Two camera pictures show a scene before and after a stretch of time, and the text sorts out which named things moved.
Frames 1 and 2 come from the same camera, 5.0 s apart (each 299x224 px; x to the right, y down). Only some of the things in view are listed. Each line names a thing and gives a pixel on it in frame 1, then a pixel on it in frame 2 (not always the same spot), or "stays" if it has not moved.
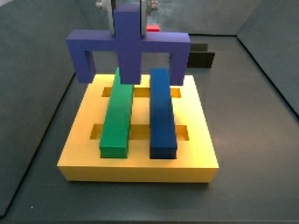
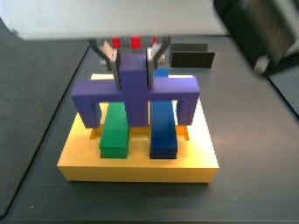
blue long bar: (163, 135) stays
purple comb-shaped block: (129, 44) -> (89, 93)
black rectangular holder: (200, 57) stays
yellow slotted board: (196, 163) stays
